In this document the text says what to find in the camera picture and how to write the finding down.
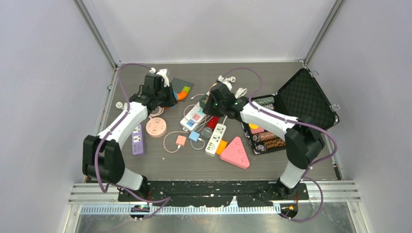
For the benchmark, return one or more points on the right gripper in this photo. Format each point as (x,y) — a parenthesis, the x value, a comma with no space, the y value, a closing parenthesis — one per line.
(208,109)

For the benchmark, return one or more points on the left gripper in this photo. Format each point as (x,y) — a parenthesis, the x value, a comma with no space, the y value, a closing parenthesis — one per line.
(171,101)

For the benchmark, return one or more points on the white multicolour power strip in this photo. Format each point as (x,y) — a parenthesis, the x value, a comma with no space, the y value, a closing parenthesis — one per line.
(193,118)

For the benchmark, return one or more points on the purple power strip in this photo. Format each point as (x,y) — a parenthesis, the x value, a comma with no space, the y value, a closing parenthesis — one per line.
(138,146)

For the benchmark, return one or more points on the dark green cube adapter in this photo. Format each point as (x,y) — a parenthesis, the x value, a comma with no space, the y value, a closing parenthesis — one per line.
(203,101)

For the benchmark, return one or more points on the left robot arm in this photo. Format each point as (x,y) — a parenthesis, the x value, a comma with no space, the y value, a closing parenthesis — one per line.
(102,156)

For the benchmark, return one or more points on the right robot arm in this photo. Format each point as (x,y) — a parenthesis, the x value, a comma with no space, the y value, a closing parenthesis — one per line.
(303,140)

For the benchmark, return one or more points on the light blue charger plug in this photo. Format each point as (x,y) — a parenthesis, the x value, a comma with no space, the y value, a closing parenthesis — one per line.
(195,137)

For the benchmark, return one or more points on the pink charger plug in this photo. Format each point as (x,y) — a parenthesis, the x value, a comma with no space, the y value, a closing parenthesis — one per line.
(181,140)

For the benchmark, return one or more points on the grey building baseplate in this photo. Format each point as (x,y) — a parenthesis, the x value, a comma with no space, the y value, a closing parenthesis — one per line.
(179,85)

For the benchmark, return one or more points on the orange curved block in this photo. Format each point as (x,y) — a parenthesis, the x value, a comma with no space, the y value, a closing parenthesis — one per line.
(183,93)

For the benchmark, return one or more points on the pink round socket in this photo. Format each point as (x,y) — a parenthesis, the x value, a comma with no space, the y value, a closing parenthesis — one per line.
(156,127)

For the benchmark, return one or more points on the red glitter microphone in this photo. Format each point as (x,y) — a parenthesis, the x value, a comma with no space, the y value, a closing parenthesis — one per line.
(208,130)

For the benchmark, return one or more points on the small white power strip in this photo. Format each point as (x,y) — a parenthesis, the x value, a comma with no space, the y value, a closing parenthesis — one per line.
(214,141)

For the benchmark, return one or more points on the yellow curved block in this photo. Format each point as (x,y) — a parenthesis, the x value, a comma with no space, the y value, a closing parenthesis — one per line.
(221,147)

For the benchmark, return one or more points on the pink triangular socket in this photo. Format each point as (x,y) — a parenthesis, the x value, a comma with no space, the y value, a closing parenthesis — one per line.
(235,154)

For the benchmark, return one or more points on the black poker chip case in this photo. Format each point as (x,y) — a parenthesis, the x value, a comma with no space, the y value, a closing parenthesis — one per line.
(300,96)

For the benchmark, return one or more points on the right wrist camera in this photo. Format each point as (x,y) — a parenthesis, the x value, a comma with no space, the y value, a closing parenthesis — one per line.
(227,81)

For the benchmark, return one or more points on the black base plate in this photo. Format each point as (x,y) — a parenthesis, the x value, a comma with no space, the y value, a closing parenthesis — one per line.
(221,193)

